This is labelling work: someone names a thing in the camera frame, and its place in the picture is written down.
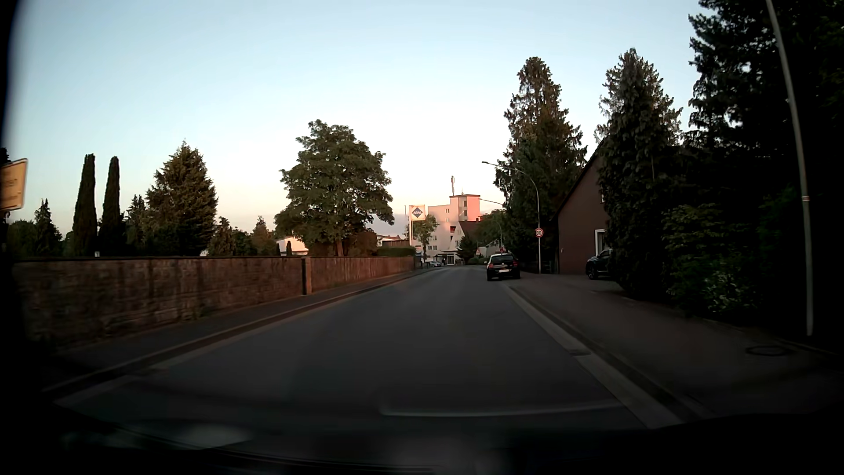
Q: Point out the tall grey lamp post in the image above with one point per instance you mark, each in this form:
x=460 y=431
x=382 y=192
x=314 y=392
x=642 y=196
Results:
x=799 y=185

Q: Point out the yellow road sign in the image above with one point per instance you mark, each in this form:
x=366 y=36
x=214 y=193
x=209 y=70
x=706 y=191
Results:
x=12 y=185

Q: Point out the car's own bonnet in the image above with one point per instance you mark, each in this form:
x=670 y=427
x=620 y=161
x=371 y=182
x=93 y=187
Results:
x=422 y=448

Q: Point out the paved pavement beside wall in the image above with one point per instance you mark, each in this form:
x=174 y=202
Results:
x=198 y=330

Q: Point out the tall sign on pole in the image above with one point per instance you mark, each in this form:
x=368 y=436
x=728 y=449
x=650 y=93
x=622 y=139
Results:
x=417 y=214

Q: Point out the paved pavement beside houses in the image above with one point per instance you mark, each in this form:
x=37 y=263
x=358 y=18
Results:
x=692 y=356

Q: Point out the low white building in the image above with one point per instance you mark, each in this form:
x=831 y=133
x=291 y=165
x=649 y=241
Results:
x=293 y=246

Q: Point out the tall dark conifer tree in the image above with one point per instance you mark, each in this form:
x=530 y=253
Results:
x=542 y=152
x=638 y=171

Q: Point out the grey asphalt road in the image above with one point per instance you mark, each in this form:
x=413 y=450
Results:
x=409 y=330

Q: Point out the dark parked car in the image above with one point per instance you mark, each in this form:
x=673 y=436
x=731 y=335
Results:
x=599 y=264

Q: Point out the dark trees and bushes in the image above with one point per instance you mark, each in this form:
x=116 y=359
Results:
x=745 y=171

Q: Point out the large broad-leaved tree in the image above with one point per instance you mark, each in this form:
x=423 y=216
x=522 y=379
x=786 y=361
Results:
x=335 y=188

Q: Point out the row of conifer trees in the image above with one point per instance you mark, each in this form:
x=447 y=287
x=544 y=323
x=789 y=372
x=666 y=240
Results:
x=178 y=204

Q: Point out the lamp post with round sign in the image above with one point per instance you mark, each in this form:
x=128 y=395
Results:
x=538 y=224

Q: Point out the dark brick house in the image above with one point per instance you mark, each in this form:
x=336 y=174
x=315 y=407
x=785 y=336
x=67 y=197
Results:
x=580 y=231

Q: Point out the green hedge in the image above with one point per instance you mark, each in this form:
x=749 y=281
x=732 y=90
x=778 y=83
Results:
x=395 y=251

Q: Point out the pale multi-storey building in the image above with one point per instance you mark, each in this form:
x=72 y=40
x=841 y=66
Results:
x=448 y=227

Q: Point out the long brick wall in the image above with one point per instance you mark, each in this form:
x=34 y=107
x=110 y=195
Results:
x=165 y=290

